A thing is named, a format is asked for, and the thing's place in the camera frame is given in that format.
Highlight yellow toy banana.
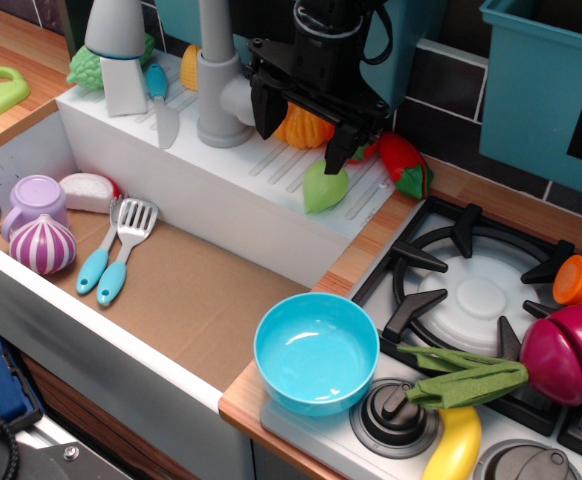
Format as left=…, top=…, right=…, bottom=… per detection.
left=422, top=407, right=482, bottom=480

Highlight grey toy faucet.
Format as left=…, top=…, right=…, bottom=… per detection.
left=197, top=0, right=255, bottom=148

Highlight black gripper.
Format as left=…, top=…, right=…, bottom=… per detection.
left=248, top=19, right=390, bottom=175

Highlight white toy stove top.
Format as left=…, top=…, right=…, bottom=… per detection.
left=254, top=198, right=582, bottom=479

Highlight red toy pepper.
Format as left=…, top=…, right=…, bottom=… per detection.
left=349, top=131, right=434, bottom=200

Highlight turquoise plastic bowl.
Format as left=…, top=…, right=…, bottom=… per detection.
left=253, top=292, right=380, bottom=417

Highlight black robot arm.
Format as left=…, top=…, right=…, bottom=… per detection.
left=247, top=1, right=393, bottom=175

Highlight yellow toy corn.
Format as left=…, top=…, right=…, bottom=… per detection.
left=180, top=44, right=200, bottom=92

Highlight toy fork blue handle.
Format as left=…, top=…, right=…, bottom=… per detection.
left=76, top=195, right=126, bottom=295

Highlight teal bin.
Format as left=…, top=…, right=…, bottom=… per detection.
left=155, top=0, right=447, bottom=109
left=479, top=1, right=582, bottom=192

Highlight white toy sink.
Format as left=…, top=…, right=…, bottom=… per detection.
left=0, top=52, right=393, bottom=479

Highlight magenta toy beet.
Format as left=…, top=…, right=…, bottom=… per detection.
left=520, top=304, right=582, bottom=407

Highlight toy spatula blue handle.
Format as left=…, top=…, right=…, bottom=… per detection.
left=97, top=198, right=159, bottom=306

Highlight grey stove knob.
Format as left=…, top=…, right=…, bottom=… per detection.
left=472, top=440, right=582, bottom=480
left=349, top=378, right=441, bottom=460

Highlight orange toy carrot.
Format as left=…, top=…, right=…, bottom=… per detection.
left=553, top=255, right=582, bottom=305

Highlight green toy pear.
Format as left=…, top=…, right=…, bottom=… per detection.
left=302, top=160, right=349, bottom=214

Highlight teal bin right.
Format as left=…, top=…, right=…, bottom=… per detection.
left=479, top=1, right=582, bottom=192

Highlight purple toy cup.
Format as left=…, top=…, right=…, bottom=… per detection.
left=1, top=175, right=70, bottom=241

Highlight purple striped toy onion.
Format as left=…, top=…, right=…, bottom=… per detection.
left=9, top=214, right=77, bottom=275

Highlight black stove grate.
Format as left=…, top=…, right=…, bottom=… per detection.
left=353, top=198, right=582, bottom=455

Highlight brown cardboard sheet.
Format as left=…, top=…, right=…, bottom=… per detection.
left=0, top=212, right=302, bottom=391

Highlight orange toy pumpkin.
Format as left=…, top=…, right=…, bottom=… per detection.
left=274, top=102, right=334, bottom=150

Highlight teal bin centre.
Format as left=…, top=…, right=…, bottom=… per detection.
left=155, top=0, right=447, bottom=109

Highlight green felt leaves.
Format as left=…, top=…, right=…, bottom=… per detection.
left=397, top=346, right=529, bottom=410

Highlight green toy artichoke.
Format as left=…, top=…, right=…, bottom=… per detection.
left=66, top=33, right=156, bottom=91

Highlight toy knife blue handle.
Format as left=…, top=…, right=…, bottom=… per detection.
left=146, top=63, right=180, bottom=149

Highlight white red toy cheese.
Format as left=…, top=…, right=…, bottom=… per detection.
left=59, top=173, right=120, bottom=214

